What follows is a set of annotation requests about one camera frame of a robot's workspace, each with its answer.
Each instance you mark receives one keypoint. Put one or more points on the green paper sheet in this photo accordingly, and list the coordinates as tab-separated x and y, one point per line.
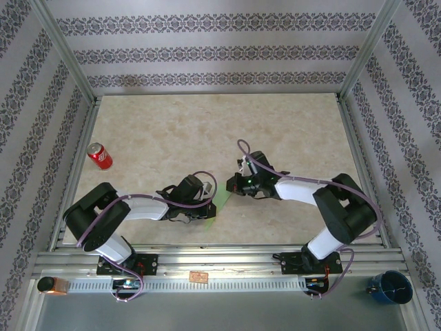
222	200

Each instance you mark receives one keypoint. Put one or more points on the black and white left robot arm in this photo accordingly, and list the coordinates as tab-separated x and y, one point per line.
93	220

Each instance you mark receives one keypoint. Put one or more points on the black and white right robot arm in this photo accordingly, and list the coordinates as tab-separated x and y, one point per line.
344	213

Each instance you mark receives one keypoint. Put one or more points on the small orange label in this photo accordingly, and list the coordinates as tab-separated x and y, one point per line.
198	276

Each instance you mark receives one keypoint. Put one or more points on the red soda can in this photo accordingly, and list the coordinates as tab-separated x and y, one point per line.
101	158

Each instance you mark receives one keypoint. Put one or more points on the grey metal shelf plate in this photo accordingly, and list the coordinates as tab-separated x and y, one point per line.
220	313

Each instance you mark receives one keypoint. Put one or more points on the small circuit board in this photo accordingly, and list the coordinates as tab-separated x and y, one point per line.
316	282
125	283

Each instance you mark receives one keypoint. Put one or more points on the amber bottle with black cap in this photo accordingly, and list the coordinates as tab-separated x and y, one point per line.
51	286

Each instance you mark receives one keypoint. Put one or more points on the blue enamel mug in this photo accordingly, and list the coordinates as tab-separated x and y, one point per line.
391	288

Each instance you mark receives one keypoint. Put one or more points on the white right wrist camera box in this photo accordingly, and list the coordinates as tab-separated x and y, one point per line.
242	166

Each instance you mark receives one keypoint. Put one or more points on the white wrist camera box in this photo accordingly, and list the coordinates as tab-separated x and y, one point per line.
207	187
242	166

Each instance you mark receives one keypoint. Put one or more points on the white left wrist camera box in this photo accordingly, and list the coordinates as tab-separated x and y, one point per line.
207	187

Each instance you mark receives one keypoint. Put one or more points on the aluminium front frame rail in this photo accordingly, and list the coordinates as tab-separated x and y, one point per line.
224	262

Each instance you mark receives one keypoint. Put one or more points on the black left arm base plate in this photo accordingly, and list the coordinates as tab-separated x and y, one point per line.
150	263

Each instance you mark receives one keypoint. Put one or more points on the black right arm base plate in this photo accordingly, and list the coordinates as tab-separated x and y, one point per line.
291	263

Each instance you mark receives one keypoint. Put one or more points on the aluminium right side rail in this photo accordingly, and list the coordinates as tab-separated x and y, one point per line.
352	138

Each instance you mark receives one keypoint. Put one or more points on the aluminium left side rail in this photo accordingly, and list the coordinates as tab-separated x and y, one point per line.
76	172

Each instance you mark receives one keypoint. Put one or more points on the aluminium right frame post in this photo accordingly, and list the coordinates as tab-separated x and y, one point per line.
368	51

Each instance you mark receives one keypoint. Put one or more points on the aluminium frame post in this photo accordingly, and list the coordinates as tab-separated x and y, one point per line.
65	51
368	51

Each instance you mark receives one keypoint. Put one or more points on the aluminium left frame post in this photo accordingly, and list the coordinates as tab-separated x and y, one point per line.
65	51

